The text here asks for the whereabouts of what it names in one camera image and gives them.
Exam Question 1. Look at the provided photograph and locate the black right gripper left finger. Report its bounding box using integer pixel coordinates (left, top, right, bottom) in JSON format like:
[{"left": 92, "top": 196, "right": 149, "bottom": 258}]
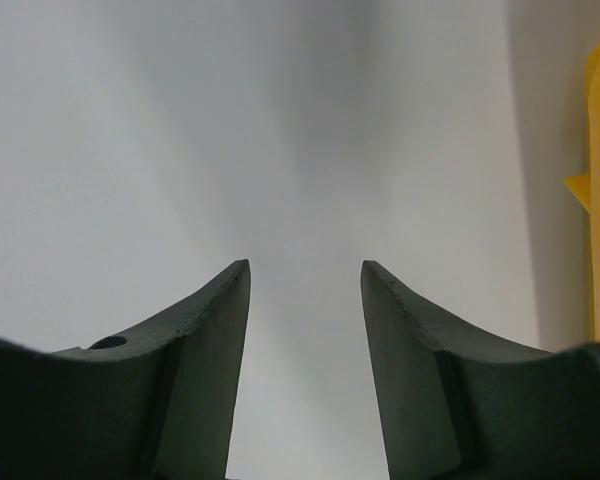
[{"left": 0, "top": 260, "right": 251, "bottom": 479}]

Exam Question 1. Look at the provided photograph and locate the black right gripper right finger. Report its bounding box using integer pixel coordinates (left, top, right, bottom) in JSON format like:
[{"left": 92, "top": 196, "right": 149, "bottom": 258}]
[{"left": 361, "top": 261, "right": 600, "bottom": 479}]

